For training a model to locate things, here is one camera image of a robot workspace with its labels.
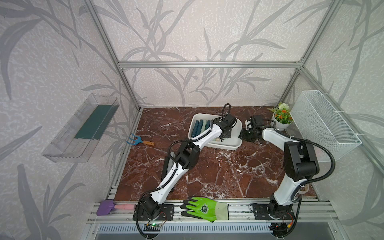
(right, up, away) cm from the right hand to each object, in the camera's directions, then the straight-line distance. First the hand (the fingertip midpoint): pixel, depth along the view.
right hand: (239, 135), depth 98 cm
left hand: (-8, 0, +5) cm, 10 cm away
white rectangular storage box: (-5, -5, -4) cm, 8 cm away
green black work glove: (-23, -35, -24) cm, 49 cm away
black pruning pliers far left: (-46, -18, -11) cm, 51 cm away
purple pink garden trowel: (-74, -35, -21) cm, 85 cm away
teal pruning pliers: (-26, +5, +5) cm, 27 cm away
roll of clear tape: (+32, -28, -19) cm, 46 cm away
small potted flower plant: (+26, +12, -4) cm, 29 cm away
